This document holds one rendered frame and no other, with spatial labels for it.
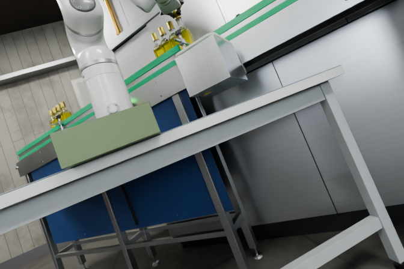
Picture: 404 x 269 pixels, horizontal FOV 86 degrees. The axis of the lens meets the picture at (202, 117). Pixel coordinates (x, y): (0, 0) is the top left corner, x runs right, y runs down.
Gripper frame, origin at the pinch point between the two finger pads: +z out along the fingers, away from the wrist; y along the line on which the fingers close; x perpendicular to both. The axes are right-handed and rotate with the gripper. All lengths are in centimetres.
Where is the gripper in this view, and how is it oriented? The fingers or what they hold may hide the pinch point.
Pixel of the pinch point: (175, 12)
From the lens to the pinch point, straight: 127.4
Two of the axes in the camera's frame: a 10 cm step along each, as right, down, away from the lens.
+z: 2.1, -0.1, 9.8
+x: 3.7, 9.3, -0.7
